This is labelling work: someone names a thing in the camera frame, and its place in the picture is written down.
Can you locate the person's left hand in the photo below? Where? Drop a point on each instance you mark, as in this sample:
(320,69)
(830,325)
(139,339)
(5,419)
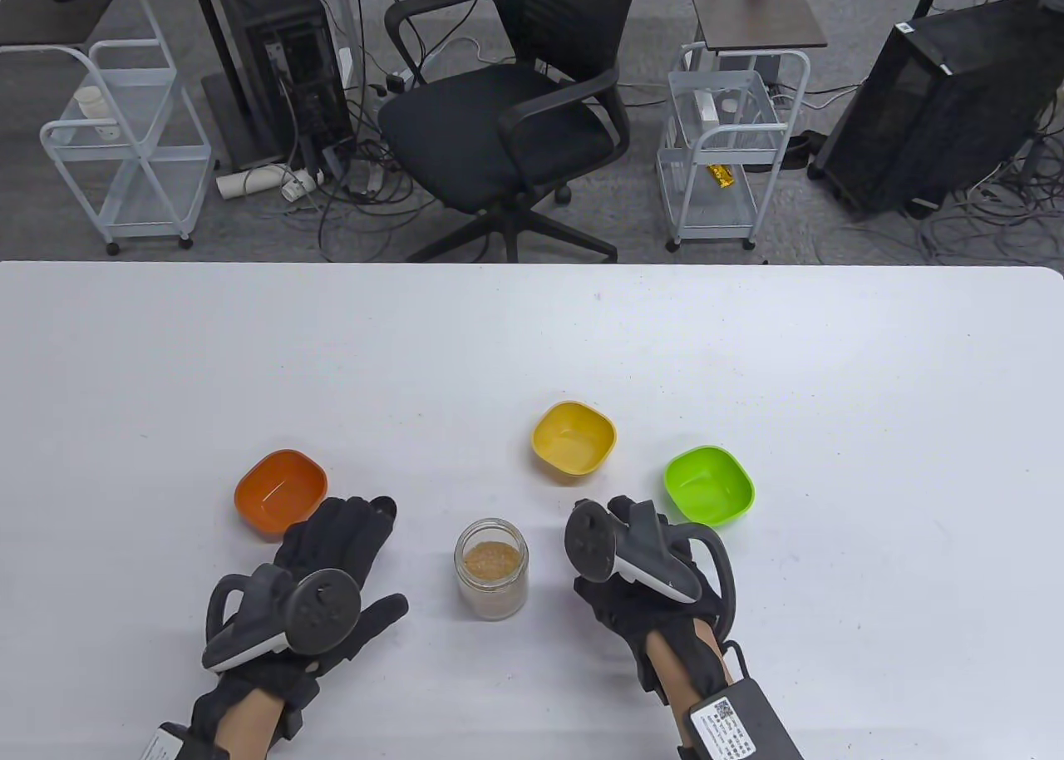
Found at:
(349,544)

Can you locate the person's right hand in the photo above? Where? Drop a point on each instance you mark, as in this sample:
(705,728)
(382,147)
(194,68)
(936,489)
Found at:
(632,619)

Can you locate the orange plastic dish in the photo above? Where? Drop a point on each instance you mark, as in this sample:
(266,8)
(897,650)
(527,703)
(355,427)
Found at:
(278,486)

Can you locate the clear glass jar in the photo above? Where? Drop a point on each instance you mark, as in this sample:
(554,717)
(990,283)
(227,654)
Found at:
(490,604)

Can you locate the brown sugar granules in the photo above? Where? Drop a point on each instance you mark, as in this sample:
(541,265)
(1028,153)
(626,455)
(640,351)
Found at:
(490,560)

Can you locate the green plastic dish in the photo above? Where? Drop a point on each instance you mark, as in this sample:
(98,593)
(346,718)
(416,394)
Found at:
(706,486)

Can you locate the yellow plastic dish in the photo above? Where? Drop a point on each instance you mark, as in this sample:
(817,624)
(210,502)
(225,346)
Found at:
(573,436)

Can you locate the person's right forearm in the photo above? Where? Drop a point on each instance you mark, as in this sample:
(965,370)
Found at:
(677,668)

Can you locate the person's left forearm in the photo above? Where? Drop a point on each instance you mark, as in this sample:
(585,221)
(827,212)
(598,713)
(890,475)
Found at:
(249,727)

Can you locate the black grey tracking controller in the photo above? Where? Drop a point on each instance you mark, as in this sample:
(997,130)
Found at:
(320,610)
(648,560)

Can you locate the black wrist sensor box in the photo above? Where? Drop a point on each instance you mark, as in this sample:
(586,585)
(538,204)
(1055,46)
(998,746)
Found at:
(748,727)
(179,745)

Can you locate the white rolled tube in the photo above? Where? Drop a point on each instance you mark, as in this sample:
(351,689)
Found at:
(249,181)

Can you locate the black office chair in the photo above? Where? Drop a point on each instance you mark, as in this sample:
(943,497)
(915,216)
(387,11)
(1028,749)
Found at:
(490,128)

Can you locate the gold snack packet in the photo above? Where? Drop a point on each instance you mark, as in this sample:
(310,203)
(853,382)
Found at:
(721,176)

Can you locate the black computer tower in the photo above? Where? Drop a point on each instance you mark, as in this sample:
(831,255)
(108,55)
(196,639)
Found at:
(931,111)
(274,12)

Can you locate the dark desk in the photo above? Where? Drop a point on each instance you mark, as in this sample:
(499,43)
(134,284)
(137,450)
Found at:
(41,24)

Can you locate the brown wooden side table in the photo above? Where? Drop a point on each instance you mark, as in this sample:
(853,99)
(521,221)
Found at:
(756,12)

